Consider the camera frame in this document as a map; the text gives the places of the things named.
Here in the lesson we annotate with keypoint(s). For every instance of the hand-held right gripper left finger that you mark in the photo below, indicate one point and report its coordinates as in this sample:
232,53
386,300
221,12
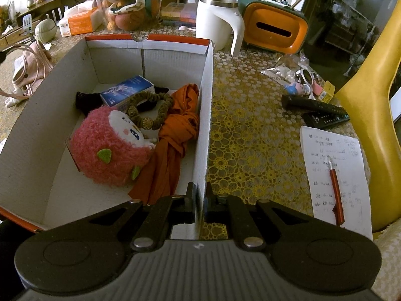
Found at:
189,208

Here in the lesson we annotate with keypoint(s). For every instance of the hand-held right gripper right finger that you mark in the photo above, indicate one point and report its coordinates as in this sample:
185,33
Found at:
210,207

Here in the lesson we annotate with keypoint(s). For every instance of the blue and white small box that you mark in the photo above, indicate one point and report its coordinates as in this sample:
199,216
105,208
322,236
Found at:
125,92

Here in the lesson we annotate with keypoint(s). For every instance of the black cloth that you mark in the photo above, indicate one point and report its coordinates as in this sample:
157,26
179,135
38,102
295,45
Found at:
86,102

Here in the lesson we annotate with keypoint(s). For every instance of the red and white cardboard box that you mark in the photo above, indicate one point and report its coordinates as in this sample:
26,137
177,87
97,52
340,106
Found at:
37,116

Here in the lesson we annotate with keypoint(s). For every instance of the pink fabric bag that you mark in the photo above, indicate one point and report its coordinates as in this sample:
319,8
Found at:
31,65

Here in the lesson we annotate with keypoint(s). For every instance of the orange cloth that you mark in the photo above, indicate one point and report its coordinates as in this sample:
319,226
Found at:
175,125

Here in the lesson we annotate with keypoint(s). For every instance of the pink plush toy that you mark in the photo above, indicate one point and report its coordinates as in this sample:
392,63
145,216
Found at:
106,150

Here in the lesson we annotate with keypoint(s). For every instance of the red pen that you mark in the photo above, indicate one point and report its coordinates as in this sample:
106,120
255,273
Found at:
336,191

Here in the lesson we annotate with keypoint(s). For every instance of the white handwritten notepad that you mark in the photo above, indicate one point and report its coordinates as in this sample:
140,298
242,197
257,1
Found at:
332,150

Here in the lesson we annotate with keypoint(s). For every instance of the rounded black remote control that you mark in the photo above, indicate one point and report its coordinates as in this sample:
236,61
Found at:
310,103

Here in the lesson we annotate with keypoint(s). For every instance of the flat black remote control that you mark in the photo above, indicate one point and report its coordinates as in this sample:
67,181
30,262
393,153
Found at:
325,119

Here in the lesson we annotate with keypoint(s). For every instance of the small pink toy figure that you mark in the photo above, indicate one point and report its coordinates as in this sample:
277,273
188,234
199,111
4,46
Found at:
296,88

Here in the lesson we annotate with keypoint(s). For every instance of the clear plastic wrapper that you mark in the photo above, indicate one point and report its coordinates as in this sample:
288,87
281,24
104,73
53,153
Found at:
278,72

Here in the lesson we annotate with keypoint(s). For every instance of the pink eraser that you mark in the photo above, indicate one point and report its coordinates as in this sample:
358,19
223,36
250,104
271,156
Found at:
318,90

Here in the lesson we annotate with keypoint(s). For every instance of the white sunglasses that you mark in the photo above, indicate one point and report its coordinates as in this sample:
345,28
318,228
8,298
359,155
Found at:
305,76

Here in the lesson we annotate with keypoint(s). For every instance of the small yellow box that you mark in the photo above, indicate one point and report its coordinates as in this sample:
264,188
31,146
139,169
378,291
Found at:
329,90

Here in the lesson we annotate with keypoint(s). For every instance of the orange and green tissue holder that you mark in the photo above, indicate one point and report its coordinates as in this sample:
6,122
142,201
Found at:
272,37

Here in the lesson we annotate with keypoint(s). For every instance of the white mug with steel rim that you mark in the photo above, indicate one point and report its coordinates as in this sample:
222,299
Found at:
213,18

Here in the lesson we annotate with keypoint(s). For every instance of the flat storage box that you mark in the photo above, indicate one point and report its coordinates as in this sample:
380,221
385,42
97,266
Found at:
178,12

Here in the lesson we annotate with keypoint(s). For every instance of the orange and white tissue box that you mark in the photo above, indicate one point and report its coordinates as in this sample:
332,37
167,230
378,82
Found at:
80,22

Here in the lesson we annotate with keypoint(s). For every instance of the grey round container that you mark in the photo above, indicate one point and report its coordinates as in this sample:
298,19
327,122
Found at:
45,29

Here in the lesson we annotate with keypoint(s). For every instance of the glass sliding door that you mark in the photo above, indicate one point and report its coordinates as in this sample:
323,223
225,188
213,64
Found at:
344,6

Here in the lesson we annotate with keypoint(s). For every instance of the wooden cabinet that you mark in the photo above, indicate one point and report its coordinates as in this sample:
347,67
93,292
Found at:
62,0

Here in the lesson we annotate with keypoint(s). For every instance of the grey perforated stand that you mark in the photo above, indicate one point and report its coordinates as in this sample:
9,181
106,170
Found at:
27,25

